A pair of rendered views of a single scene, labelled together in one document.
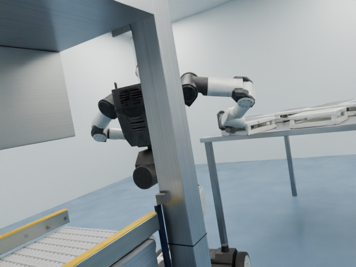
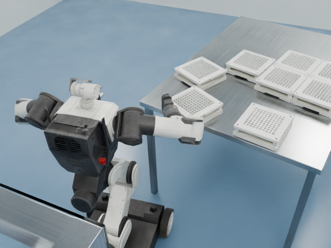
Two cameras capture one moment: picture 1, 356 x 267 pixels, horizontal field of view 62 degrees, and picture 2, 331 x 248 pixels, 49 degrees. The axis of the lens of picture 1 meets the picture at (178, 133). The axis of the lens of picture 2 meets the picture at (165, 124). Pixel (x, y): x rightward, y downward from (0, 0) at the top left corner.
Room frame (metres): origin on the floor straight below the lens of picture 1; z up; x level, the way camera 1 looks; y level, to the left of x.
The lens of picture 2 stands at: (0.23, -0.10, 2.18)
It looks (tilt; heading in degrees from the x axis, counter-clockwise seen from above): 40 degrees down; 354
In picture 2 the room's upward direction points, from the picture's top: 2 degrees counter-clockwise
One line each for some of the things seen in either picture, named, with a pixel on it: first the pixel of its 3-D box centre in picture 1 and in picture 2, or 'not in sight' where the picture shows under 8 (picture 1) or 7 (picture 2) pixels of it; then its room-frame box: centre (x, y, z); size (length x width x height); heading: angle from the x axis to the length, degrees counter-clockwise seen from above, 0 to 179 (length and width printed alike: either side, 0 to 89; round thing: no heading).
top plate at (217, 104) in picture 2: (247, 122); (193, 103); (1.89, -0.45, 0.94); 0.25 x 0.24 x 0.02; 31
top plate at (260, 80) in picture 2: (326, 107); (281, 78); (2.05, -1.04, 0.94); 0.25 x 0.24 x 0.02; 44
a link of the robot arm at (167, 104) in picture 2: (225, 120); (169, 108); (1.81, -0.30, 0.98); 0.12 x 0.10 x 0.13; 8
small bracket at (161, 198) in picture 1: (161, 198); not in sight; (0.58, 0.05, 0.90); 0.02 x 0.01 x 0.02; 58
